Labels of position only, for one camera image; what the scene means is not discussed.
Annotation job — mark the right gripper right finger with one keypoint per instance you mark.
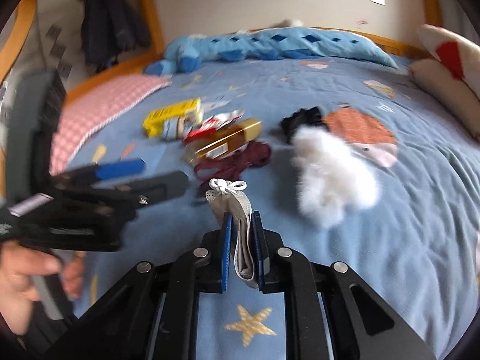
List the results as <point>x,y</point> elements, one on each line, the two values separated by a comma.
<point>330,311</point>

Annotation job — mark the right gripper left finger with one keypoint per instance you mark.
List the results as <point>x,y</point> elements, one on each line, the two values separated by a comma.
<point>152,311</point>

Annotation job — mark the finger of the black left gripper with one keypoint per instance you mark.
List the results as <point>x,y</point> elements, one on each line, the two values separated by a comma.
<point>95,173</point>
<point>148,191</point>

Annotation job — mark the white lace sock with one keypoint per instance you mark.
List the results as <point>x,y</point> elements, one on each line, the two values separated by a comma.
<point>228,197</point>

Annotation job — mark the person's left hand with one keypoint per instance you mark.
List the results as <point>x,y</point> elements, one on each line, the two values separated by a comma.
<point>18,266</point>

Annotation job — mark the pink checkered mat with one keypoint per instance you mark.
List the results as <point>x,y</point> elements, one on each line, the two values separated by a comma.
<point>95,110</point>

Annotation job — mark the yellow snack box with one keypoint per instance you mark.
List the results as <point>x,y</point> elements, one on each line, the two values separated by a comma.
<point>170,122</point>

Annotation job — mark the red white torn wrapper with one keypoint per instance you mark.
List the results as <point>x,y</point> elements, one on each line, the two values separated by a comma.
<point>213,124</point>

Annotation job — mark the gold rectangular box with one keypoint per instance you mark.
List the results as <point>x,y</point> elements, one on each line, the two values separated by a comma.
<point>222,142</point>

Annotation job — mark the blue folded blanket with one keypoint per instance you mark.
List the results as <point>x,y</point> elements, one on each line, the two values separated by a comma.
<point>186,54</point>

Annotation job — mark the white fluffy plush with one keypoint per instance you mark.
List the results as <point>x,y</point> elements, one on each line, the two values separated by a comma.
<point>331,179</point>

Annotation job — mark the dark hanging jacket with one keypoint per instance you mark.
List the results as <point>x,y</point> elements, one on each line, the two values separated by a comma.
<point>110,28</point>

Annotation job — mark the blue star-print bedspread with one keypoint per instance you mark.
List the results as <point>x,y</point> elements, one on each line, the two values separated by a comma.
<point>416,247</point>

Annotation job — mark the black cloth piece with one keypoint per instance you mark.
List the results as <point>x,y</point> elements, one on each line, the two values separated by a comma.
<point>310,117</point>

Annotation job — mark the beige lower pillow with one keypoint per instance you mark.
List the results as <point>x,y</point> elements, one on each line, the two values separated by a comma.
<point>454,94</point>

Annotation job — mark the white red patterned pillow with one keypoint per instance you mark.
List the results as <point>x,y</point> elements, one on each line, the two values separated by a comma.
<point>458,54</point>

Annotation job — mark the black camera mount box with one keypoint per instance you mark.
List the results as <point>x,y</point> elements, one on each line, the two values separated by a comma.
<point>33,122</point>

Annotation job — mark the wooden bed frame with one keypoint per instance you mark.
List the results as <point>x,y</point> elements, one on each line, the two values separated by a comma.
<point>26,10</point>

